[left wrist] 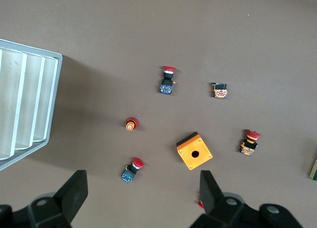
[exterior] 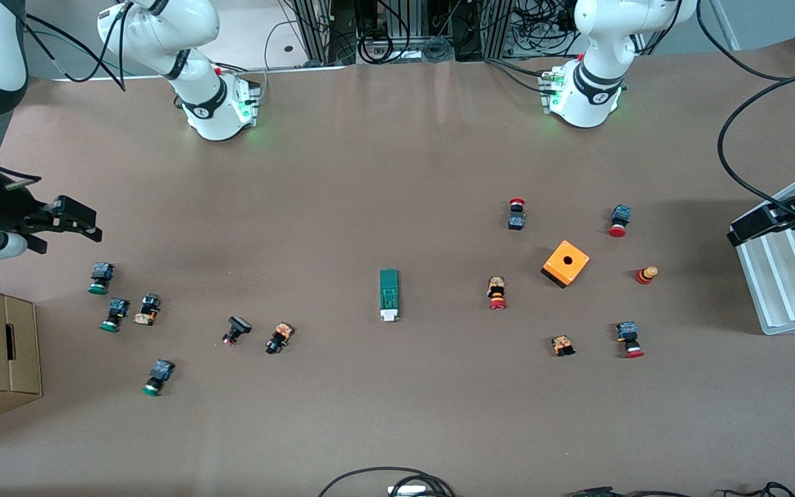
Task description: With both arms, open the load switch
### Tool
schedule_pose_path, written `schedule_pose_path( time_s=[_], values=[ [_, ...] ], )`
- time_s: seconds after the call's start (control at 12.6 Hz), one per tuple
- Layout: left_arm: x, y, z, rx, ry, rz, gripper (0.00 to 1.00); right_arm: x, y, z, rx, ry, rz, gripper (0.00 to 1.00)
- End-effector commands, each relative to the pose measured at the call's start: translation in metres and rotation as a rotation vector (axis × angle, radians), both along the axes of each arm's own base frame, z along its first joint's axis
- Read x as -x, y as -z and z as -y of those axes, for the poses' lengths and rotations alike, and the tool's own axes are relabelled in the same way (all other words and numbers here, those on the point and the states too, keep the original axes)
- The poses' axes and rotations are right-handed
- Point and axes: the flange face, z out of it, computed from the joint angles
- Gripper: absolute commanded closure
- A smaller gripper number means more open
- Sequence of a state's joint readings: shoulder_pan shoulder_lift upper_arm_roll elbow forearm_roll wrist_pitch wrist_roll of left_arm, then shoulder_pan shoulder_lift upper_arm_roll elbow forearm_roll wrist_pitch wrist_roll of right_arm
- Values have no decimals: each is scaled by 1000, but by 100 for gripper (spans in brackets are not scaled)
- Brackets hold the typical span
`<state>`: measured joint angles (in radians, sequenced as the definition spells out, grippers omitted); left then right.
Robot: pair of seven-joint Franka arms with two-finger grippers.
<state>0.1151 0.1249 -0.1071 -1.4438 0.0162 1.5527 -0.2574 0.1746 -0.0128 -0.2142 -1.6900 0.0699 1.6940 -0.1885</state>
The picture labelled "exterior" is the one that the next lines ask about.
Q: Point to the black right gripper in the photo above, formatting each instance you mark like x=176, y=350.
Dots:
x=5, y=206

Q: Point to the white ribbed tray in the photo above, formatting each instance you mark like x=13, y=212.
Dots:
x=791, y=290

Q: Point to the black selector switch orange block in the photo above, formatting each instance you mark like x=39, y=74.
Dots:
x=280, y=336

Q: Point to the orange contact block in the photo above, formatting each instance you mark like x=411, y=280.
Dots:
x=562, y=344

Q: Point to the beige black switch module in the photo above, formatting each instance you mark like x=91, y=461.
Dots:
x=148, y=310

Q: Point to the black flat head switch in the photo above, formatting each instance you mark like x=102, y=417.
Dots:
x=237, y=324

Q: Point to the orange button enclosure box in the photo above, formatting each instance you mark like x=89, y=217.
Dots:
x=577, y=266

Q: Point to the red emergency button orange block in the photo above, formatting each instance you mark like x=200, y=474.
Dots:
x=496, y=286

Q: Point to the green mushroom push button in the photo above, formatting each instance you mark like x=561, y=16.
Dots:
x=102, y=271
x=161, y=371
x=118, y=306

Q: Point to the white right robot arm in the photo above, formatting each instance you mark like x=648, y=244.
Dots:
x=163, y=27

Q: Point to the aluminium frame rack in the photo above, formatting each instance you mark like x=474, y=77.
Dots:
x=318, y=27

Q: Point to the red yellow button head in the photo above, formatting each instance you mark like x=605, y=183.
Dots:
x=644, y=276

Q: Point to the red mushroom button blue block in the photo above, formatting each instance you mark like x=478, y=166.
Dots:
x=626, y=331
x=620, y=214

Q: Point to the red emergency button black block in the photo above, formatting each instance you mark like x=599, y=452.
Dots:
x=516, y=221

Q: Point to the white plug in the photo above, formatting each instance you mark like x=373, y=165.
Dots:
x=408, y=491

